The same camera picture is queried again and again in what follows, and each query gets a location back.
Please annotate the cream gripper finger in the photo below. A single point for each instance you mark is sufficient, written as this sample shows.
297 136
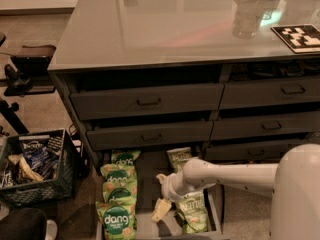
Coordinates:
162 207

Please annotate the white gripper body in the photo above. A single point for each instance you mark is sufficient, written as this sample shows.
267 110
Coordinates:
172 186

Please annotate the green dang chip bag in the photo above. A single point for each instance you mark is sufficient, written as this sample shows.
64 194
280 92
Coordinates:
120 191
118 172
126 157
118 220

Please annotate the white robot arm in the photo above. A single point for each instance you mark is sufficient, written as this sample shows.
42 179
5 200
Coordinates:
292 184

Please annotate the front green kettle chip bag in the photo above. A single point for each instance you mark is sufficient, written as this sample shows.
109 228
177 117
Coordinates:
191 214

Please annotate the green kettle chip bag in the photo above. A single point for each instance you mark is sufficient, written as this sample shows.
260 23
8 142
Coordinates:
191 214
179 156

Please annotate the back green kettle chip bag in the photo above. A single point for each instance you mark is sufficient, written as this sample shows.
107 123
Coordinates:
179 156

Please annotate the open bottom left drawer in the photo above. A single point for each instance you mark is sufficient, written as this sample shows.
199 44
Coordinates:
148 166

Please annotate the bottom right drawer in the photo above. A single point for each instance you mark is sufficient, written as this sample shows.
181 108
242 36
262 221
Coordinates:
254 150

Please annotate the middle left drawer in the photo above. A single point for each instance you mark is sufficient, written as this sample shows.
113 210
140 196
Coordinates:
149 135

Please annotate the top left drawer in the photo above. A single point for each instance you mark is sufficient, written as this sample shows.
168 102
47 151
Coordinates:
146 101

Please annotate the top right drawer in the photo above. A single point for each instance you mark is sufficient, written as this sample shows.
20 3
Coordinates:
270 92

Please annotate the grey drawer cabinet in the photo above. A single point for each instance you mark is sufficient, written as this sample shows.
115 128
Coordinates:
121 44

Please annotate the middle right drawer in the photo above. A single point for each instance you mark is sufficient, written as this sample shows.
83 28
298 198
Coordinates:
279 124

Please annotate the white shoe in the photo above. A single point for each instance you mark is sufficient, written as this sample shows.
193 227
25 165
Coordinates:
51 230

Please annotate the blue snack bags in crate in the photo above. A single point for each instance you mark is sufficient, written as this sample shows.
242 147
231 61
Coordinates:
38 161

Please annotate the dark green plastic crate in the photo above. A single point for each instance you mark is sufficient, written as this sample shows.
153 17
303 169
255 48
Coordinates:
35 193

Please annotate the black trouser leg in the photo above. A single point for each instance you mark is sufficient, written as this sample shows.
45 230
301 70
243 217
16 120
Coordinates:
24 224

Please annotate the dark chair with armrest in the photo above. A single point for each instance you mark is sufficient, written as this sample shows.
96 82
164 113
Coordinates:
27 76

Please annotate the black white marker board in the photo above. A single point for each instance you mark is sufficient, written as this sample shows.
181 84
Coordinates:
303 38

